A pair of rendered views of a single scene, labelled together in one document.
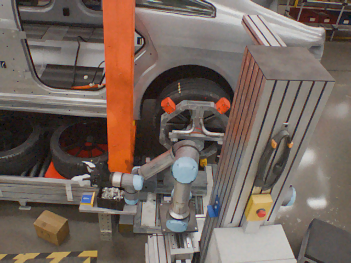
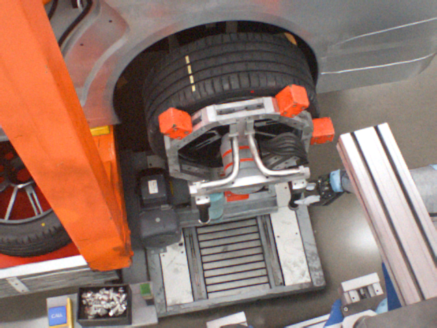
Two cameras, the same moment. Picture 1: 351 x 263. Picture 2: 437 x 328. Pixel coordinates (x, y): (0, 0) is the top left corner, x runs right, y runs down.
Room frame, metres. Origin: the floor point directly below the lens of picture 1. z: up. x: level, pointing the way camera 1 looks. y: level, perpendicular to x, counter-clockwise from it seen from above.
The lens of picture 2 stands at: (1.02, 0.01, 3.05)
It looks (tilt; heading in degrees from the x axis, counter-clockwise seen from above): 64 degrees down; 355
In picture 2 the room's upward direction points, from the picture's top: straight up
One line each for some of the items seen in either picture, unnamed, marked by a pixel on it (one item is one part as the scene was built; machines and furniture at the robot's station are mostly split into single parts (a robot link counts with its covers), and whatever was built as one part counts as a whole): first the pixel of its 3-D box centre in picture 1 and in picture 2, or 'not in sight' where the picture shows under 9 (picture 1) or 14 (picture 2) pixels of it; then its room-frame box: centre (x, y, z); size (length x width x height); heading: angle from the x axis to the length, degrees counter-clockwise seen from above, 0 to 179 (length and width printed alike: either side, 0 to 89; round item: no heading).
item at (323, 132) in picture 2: not in sight; (319, 131); (2.17, -0.47, 0.85); 0.09 x 0.08 x 0.07; 94
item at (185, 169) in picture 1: (181, 193); not in sight; (1.19, -0.07, 1.19); 0.15 x 0.12 x 0.55; 176
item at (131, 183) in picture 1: (131, 182); not in sight; (1.21, 0.19, 1.21); 0.11 x 0.08 x 0.09; 86
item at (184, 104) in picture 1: (194, 131); (238, 145); (2.14, -0.16, 0.85); 0.54 x 0.07 x 0.54; 94
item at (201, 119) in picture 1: (211, 123); (274, 147); (2.03, -0.26, 1.03); 0.19 x 0.18 x 0.11; 4
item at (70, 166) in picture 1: (88, 148); (27, 179); (2.30, 0.76, 0.39); 0.66 x 0.66 x 0.24
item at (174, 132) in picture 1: (185, 121); (217, 156); (2.01, -0.07, 1.03); 0.19 x 0.18 x 0.11; 4
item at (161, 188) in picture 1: (179, 177); (220, 183); (2.31, -0.10, 0.13); 0.50 x 0.36 x 0.10; 94
